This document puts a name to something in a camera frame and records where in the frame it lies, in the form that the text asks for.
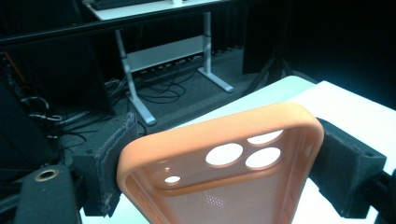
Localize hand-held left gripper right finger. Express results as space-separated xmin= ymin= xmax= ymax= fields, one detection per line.
xmin=308 ymin=117 xmax=388 ymax=219

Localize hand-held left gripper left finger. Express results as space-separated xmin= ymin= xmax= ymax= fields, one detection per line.
xmin=72 ymin=111 xmax=138 ymax=218

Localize orange phone case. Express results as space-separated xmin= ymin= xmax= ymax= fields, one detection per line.
xmin=116 ymin=102 xmax=325 ymax=224

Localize black equipment box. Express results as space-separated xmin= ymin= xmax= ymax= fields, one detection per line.
xmin=6 ymin=35 xmax=116 ymax=116

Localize black tripod stand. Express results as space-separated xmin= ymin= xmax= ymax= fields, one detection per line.
xmin=246 ymin=46 xmax=300 ymax=94

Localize black power strip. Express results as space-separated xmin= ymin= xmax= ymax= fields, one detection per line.
xmin=136 ymin=55 xmax=204 ymax=78

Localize grey metal stand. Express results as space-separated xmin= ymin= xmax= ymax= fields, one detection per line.
xmin=81 ymin=0 xmax=235 ymax=127

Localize black keyboard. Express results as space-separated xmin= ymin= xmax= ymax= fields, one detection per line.
xmin=89 ymin=0 xmax=163 ymax=11

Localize grey cable bundle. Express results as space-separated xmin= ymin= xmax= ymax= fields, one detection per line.
xmin=20 ymin=95 xmax=64 ymax=123

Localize black floor cables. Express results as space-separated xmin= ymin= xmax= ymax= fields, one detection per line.
xmin=106 ymin=59 xmax=206 ymax=106

